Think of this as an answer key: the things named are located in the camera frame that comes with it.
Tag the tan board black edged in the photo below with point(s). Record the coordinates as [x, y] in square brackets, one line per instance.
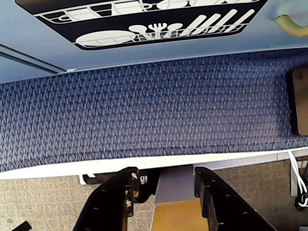
[302, 101]

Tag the gray desk frame beam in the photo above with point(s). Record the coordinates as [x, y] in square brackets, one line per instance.
[240, 164]

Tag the blue dishwasher door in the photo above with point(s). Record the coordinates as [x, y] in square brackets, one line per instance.
[252, 45]

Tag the black flat bar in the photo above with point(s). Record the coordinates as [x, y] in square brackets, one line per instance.
[22, 226]

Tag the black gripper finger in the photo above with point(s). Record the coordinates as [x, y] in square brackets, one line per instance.
[228, 211]
[106, 209]

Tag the blue toy kitchen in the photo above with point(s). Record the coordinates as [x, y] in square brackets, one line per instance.
[29, 24]

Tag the gray yellow desk leg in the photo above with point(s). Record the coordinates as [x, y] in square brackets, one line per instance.
[175, 187]

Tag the white metal bracket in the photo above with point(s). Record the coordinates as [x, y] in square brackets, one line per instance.
[81, 179]

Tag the black dishwasher rack sticker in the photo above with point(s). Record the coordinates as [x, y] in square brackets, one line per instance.
[183, 14]

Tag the black plastic bracket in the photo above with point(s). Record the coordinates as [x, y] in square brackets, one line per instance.
[146, 192]

